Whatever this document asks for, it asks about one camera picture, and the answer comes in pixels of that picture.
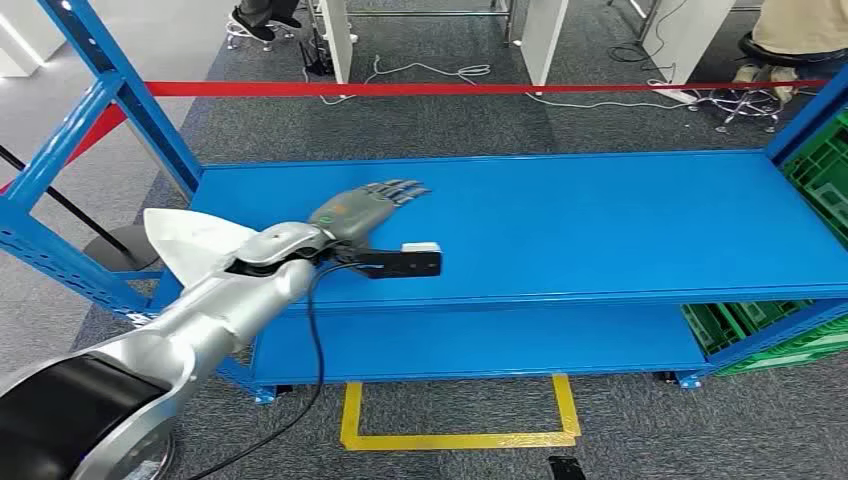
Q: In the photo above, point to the chrome stanchion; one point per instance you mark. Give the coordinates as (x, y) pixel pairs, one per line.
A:
(149, 457)

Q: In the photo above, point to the blue metal shelf rack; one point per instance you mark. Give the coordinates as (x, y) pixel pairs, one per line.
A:
(530, 225)

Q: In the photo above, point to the white power strip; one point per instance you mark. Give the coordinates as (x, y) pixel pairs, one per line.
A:
(672, 93)

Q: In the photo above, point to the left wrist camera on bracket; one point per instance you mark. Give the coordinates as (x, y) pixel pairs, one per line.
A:
(411, 264)

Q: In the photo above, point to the metal desk frame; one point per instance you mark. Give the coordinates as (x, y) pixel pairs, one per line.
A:
(430, 13)

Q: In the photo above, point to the black seat chrome stool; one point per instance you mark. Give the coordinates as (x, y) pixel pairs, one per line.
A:
(755, 106)

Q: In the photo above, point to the green plastic crate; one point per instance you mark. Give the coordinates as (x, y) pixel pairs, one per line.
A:
(795, 354)
(821, 179)
(715, 328)

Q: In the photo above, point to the person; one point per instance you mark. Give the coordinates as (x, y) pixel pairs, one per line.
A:
(255, 16)
(802, 23)

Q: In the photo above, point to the white desk panel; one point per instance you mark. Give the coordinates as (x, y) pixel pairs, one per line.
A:
(686, 36)
(543, 40)
(338, 40)

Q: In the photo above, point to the white curved plastic part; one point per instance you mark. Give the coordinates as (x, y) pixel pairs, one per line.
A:
(192, 242)

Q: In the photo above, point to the chrome stool base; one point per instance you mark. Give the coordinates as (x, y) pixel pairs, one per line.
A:
(246, 38)

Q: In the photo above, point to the red barrier belt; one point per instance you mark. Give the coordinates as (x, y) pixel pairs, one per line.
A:
(397, 89)
(93, 132)

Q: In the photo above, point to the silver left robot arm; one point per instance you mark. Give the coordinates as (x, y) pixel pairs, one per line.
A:
(199, 318)

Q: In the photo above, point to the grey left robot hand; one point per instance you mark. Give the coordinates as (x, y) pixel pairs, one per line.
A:
(351, 210)

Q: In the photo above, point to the black stanchion post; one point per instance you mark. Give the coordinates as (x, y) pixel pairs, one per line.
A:
(126, 248)

